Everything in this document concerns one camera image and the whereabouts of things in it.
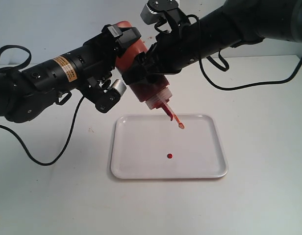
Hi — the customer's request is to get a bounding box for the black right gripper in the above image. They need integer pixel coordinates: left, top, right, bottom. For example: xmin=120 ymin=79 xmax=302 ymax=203
xmin=122 ymin=18 xmax=202 ymax=85

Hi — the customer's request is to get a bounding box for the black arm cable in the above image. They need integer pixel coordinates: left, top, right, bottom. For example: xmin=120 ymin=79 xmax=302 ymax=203
xmin=185 ymin=14 xmax=302 ymax=91
xmin=0 ymin=44 xmax=85 ymax=166

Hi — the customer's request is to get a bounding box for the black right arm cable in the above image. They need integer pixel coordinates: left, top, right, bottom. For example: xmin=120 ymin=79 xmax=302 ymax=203
xmin=185 ymin=14 xmax=302 ymax=91

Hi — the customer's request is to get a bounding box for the red sauce squeeze bottle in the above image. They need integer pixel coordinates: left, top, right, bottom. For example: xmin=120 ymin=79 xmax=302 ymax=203
xmin=114 ymin=21 xmax=186 ymax=130

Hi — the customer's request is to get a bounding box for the white paper backdrop sheet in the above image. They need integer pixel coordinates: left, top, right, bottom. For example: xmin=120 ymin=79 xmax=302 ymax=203
xmin=0 ymin=0 xmax=180 ymax=66

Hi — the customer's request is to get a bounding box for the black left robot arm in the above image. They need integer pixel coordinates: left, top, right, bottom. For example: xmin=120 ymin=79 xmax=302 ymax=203
xmin=0 ymin=24 xmax=141 ymax=123

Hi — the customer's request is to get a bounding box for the white rectangular plastic tray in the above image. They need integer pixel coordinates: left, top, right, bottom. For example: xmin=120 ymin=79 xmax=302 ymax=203
xmin=110 ymin=114 xmax=228 ymax=180

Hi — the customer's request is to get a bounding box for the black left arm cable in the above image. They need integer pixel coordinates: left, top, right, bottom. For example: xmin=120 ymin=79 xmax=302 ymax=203
xmin=0 ymin=44 xmax=85 ymax=166

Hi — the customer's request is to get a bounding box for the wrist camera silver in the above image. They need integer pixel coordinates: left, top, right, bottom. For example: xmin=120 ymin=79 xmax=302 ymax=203
xmin=140 ymin=0 xmax=191 ymax=35
xmin=83 ymin=82 xmax=127 ymax=114

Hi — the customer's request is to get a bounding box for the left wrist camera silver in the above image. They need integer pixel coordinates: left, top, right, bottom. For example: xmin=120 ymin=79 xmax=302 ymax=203
xmin=83 ymin=82 xmax=127 ymax=114

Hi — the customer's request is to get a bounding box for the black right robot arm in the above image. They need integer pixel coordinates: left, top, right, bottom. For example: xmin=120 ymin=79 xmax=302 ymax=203
xmin=123 ymin=0 xmax=302 ymax=85

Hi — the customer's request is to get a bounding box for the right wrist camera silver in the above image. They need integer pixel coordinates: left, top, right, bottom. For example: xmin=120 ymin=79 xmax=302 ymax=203
xmin=140 ymin=0 xmax=191 ymax=35

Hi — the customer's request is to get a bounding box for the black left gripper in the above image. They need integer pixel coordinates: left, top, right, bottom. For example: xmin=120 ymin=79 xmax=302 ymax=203
xmin=51 ymin=24 xmax=141 ymax=93

